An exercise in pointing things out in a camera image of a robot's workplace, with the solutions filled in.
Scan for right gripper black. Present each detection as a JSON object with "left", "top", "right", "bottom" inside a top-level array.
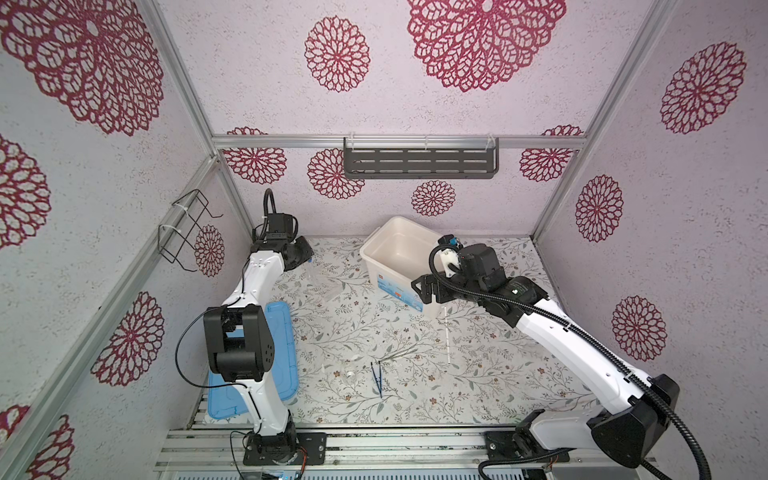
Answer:
[{"left": 411, "top": 269, "right": 486, "bottom": 309}]

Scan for white plastic bin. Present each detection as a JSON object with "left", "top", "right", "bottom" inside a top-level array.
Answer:
[{"left": 360, "top": 216, "right": 441, "bottom": 319}]

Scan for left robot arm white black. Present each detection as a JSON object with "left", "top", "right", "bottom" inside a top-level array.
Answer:
[{"left": 202, "top": 213, "right": 313, "bottom": 437}]

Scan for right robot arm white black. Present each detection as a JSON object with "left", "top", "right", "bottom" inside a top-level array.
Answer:
[{"left": 411, "top": 235, "right": 679, "bottom": 468}]

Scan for blue tweezers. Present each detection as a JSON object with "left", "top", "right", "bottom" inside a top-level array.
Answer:
[{"left": 370, "top": 361, "right": 384, "bottom": 398}]

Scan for clear petri dish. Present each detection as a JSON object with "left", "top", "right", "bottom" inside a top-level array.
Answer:
[{"left": 339, "top": 364, "right": 360, "bottom": 386}]

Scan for blue plastic lid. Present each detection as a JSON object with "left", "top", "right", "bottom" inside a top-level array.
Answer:
[{"left": 206, "top": 301, "right": 301, "bottom": 421}]

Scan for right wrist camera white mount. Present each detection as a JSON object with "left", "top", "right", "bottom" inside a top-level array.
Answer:
[{"left": 436, "top": 234, "right": 463, "bottom": 278}]

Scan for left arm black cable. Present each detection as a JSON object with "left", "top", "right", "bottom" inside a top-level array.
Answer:
[{"left": 173, "top": 188, "right": 283, "bottom": 391}]

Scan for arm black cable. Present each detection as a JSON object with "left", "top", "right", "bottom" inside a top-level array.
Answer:
[
  {"left": 427, "top": 242, "right": 715, "bottom": 480},
  {"left": 173, "top": 188, "right": 283, "bottom": 391}
]

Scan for black wire wall basket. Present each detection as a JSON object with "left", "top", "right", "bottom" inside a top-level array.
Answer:
[{"left": 156, "top": 188, "right": 222, "bottom": 273}]

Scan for dark grey wall shelf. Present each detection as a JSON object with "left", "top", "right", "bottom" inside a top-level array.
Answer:
[{"left": 342, "top": 137, "right": 500, "bottom": 180}]

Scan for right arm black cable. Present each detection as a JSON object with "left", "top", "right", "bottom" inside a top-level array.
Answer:
[{"left": 427, "top": 242, "right": 715, "bottom": 480}]

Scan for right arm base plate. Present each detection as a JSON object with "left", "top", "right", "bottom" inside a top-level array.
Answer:
[{"left": 483, "top": 430, "right": 570, "bottom": 463}]

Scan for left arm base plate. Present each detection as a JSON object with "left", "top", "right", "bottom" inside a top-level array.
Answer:
[{"left": 242, "top": 432, "right": 328, "bottom": 467}]

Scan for aluminium rail base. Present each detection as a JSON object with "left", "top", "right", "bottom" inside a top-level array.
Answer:
[{"left": 152, "top": 395, "right": 658, "bottom": 475}]

